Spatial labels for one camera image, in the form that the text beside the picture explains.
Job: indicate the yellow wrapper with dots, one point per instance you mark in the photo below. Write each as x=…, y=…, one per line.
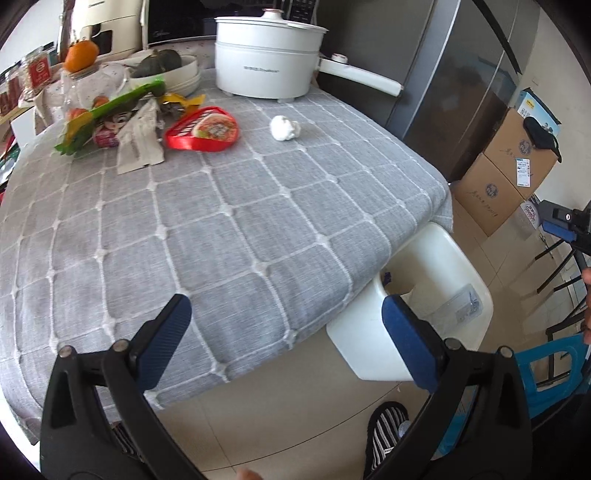
x=182, y=100

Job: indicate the blue and white box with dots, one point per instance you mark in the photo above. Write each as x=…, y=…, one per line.
x=535, y=108

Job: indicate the white electric pot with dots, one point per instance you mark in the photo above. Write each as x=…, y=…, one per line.
x=263, y=60

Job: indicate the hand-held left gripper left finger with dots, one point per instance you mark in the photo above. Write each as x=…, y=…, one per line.
x=161, y=341

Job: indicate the black metal frame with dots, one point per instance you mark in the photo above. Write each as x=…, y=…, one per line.
x=561, y=277

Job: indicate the pink packet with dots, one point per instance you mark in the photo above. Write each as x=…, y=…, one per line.
x=105, y=137

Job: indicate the blue plastic stool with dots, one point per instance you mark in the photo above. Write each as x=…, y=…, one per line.
x=549, y=369

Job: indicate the grey refrigerator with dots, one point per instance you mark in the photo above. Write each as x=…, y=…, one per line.
x=461, y=83

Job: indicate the black microwave oven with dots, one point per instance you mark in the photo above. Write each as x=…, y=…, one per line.
x=184, y=18

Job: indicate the dark green pumpkin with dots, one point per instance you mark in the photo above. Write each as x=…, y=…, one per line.
x=157, y=62

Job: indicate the purple and white box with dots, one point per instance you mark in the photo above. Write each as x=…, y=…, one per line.
x=531, y=213

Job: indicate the small orange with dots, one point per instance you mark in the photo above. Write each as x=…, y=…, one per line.
x=76, y=113
x=100, y=100

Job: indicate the person's left hand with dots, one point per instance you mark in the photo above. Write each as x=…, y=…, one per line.
x=247, y=475

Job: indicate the cream air fryer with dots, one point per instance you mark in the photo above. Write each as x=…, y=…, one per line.
x=106, y=27

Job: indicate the green snack wrapper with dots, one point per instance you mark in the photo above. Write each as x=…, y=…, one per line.
x=111, y=108

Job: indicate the crumpled silver wrapper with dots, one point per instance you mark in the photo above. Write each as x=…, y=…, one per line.
x=138, y=147

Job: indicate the brown cardboard box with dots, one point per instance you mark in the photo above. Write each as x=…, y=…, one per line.
x=489, y=194
x=512, y=157

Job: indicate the striped slipper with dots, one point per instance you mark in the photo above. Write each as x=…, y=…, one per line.
x=124, y=441
x=385, y=434

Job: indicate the white plastic bin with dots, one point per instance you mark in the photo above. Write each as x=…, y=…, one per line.
x=360, y=341

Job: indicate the person's right hand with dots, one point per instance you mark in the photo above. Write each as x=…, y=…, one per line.
x=587, y=300

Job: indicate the white bowl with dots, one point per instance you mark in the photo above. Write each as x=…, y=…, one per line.
x=184, y=78

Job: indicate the black cap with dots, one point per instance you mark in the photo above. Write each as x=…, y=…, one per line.
x=542, y=131

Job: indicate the clear glass jar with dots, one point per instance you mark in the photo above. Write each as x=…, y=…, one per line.
x=76, y=90

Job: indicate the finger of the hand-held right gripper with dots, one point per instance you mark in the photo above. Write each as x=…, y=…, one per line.
x=556, y=229

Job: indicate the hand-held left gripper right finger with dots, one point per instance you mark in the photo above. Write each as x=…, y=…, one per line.
x=411, y=341

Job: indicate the white crumpled tissue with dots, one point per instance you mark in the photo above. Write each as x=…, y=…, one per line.
x=284, y=128

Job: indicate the grey checked tablecloth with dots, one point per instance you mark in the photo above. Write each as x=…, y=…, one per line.
x=231, y=207

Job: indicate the large orange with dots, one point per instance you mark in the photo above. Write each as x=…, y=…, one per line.
x=81, y=56

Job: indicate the red snack packet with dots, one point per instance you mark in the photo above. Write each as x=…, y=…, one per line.
x=203, y=131

